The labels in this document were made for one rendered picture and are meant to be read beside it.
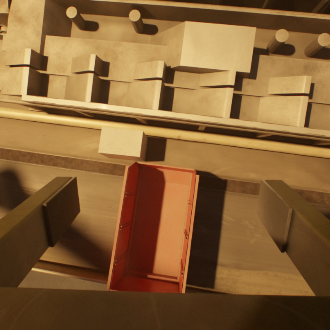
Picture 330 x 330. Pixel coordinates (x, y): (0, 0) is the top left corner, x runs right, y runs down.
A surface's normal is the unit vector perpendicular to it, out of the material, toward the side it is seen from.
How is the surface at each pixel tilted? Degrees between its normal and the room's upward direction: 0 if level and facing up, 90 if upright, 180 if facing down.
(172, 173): 29
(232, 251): 0
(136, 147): 0
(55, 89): 10
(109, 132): 0
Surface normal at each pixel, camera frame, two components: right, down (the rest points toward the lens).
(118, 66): -0.09, 0.04
